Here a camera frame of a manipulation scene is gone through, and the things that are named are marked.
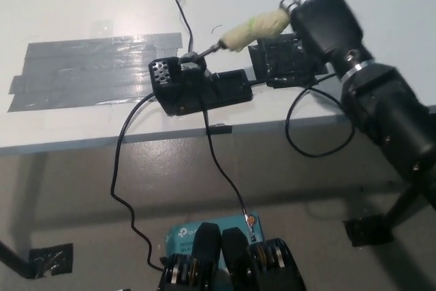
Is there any tape-wrapped soldering iron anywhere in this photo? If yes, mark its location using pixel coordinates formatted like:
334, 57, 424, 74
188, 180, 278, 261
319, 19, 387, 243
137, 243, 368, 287
199, 10, 293, 57

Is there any grey duct tape patch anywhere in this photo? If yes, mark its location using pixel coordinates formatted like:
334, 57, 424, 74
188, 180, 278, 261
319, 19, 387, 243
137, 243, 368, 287
6, 33, 183, 113

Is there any black soldering iron base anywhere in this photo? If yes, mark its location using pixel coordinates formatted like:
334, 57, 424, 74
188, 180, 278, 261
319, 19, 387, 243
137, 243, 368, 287
149, 51, 253, 117

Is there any black soldering iron cable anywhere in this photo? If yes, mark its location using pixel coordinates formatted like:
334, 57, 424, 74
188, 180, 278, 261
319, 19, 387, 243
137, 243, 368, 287
250, 72, 356, 158

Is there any black floor tape patch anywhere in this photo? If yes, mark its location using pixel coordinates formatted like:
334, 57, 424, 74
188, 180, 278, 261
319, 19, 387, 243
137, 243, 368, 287
29, 243, 74, 277
343, 214, 394, 247

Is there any black power cable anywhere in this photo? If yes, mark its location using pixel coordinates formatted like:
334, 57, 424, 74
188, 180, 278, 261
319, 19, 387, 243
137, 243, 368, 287
110, 93, 166, 271

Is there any short black tape strip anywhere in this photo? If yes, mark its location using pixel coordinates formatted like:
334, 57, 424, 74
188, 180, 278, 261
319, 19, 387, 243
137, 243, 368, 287
206, 123, 233, 135

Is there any thin black antenna cable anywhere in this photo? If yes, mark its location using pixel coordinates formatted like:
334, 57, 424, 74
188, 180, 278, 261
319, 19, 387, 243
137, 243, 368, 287
172, 0, 257, 241

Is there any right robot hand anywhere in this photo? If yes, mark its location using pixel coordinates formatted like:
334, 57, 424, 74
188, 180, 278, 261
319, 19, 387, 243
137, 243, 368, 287
279, 0, 375, 80

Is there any black metal bar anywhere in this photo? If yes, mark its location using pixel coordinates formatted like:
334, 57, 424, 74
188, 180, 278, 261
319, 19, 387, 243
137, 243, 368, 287
0, 239, 37, 280
384, 181, 426, 234

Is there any grey table leg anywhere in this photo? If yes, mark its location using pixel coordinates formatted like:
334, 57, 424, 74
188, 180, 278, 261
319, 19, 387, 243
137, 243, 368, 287
18, 153, 48, 258

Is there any small black tape patch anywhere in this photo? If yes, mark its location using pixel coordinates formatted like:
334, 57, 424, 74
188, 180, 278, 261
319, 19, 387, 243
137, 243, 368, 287
247, 31, 337, 88

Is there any robot torso black and teal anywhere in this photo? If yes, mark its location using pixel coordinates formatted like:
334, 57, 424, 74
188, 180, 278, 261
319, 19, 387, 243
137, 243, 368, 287
157, 215, 306, 291

